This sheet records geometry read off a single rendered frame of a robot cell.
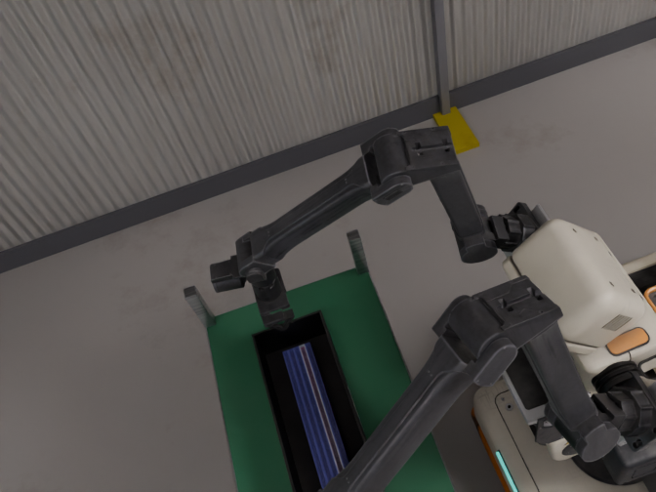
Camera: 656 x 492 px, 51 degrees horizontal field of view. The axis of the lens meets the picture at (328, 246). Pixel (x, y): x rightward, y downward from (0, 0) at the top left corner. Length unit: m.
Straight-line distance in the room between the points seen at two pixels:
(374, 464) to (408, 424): 0.08
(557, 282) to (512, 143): 2.12
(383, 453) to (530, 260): 0.49
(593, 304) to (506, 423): 1.12
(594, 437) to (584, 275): 0.26
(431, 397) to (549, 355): 0.19
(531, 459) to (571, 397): 1.12
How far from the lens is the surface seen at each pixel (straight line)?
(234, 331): 1.77
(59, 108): 3.02
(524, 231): 1.48
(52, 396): 3.14
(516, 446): 2.27
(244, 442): 1.63
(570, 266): 1.25
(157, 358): 2.99
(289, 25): 2.92
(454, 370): 0.92
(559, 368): 1.07
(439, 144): 1.13
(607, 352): 1.35
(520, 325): 0.91
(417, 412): 0.96
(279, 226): 1.26
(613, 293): 1.23
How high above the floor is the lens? 2.41
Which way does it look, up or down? 52 degrees down
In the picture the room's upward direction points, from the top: 18 degrees counter-clockwise
